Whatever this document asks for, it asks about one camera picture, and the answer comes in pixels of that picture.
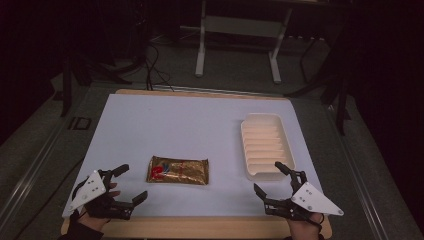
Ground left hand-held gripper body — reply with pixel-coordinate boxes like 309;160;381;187
68;169;133;221

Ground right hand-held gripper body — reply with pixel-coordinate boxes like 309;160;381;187
264;170;345;224

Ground white ribbed plastic tray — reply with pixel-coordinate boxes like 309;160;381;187
240;112;297;182

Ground gold foil snack packet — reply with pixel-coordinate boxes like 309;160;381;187
145;155;210;186

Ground person's left hand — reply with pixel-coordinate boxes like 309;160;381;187
77;181;121;232

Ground person's right hand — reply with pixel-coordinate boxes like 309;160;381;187
286;213;325;240

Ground black floor socket plate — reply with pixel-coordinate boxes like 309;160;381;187
67;116;93;131

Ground light blue table mat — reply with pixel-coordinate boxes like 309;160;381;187
62;93;324;220

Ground black metal stand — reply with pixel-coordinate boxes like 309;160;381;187
59;54;134;118
285;31;354;137

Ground metal floor rail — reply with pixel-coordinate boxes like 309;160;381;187
0;109;78;228
324;102;392;240
151;83;285;98

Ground black floor cables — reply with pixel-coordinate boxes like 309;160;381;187
143;42;175;92

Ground white metal desk frame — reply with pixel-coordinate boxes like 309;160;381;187
194;0;294;85

